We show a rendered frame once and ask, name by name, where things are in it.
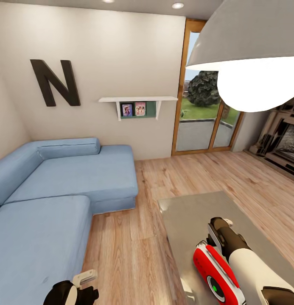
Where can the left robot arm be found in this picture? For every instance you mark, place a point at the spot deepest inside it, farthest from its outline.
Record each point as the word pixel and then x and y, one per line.
pixel 67 293

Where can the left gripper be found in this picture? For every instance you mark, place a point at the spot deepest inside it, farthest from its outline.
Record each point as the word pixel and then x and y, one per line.
pixel 87 296

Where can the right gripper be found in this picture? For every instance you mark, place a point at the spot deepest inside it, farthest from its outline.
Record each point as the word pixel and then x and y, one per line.
pixel 210 241

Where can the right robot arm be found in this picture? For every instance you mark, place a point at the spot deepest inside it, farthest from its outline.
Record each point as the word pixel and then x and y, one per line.
pixel 259 284

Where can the radio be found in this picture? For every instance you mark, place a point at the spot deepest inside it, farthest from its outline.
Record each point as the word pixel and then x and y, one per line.
pixel 218 274

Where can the shelf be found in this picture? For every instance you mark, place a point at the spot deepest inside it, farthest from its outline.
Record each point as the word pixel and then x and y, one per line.
pixel 153 104

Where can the door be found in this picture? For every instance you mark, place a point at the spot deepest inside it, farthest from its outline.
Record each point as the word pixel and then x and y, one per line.
pixel 203 122

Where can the wood fireplace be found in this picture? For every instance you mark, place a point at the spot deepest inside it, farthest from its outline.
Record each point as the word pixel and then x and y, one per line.
pixel 275 145

